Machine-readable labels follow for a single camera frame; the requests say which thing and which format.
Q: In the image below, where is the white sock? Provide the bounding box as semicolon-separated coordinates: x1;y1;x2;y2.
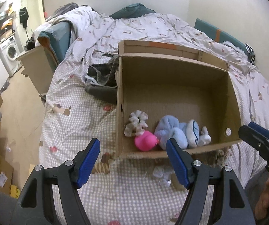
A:
186;119;211;148

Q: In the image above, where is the clear plastic bag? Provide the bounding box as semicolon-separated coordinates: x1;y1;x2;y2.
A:
152;165;175;187

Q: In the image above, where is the beige lace scrunchie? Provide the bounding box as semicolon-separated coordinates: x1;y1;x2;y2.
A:
209;148;229;166

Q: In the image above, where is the checkered dog print bedspread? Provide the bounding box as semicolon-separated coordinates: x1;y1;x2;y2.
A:
37;6;269;224

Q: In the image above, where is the brown cardboard box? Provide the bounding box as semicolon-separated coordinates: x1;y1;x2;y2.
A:
116;40;241;159

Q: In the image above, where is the dark grey garment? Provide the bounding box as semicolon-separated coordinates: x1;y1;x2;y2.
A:
84;54;119;105

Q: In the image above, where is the black white checkered cloth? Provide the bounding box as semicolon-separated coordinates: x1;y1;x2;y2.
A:
245;43;256;66

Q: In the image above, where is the beige wooden side table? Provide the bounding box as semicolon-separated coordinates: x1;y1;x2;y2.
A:
16;45;58;95

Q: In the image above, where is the teal pillow orange stripe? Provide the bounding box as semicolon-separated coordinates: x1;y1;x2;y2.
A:
194;18;248;54

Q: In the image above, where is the teal cushion on bed edge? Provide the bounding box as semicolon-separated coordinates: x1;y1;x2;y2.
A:
38;21;71;65

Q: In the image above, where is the white washing machine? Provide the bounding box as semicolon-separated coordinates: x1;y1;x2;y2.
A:
0;35;20;77

